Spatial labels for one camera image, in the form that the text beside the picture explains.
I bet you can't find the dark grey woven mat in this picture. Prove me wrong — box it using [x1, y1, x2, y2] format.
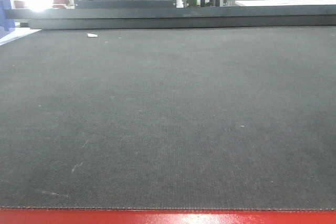
[1, 27, 335, 210]

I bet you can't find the white paper scrap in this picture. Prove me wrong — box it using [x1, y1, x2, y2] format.
[87, 33, 98, 38]

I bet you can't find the white desk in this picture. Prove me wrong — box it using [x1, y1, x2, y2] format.
[221, 0, 335, 7]

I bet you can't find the blue plastic bin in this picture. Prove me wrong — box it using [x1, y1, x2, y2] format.
[0, 0, 15, 38]

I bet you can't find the black metal frame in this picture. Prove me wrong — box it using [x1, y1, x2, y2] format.
[5, 0, 335, 30]

